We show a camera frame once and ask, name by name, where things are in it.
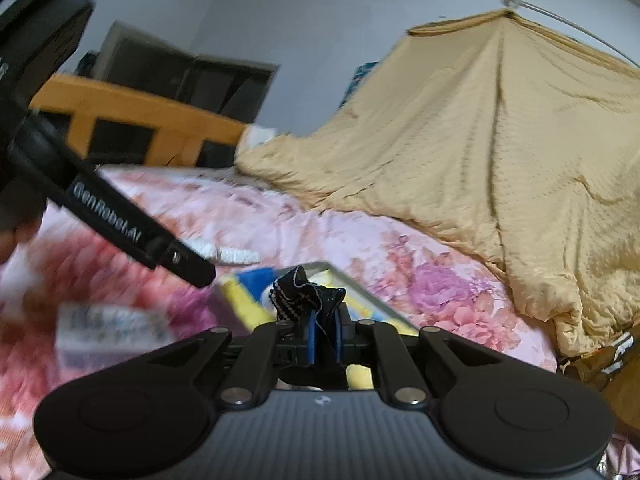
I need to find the black knitted sock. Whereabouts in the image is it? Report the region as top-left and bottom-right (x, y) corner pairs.
(268, 266), (346, 339)

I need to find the left hand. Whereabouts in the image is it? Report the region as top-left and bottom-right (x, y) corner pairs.
(0, 216), (42, 264)

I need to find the grey tray with cartoon picture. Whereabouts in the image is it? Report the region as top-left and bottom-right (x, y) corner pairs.
(209, 261), (420, 391)

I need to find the dark cabinet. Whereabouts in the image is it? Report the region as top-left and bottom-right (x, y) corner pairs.
(75, 22), (278, 124)

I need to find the pink floral bedsheet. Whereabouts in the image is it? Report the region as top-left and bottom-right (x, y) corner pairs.
(1, 168), (558, 479)

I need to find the white blue medicine box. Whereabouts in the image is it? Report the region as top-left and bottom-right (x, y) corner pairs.
(51, 302), (176, 384)

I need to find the colourful striped brown garment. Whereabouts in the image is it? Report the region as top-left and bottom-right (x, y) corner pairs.
(560, 324), (640, 436)

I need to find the tan dotted blanket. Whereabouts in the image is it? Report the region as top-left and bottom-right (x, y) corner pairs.
(236, 10), (639, 356)

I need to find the wooden bed frame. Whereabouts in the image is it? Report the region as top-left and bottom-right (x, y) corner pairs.
(29, 74), (247, 167)

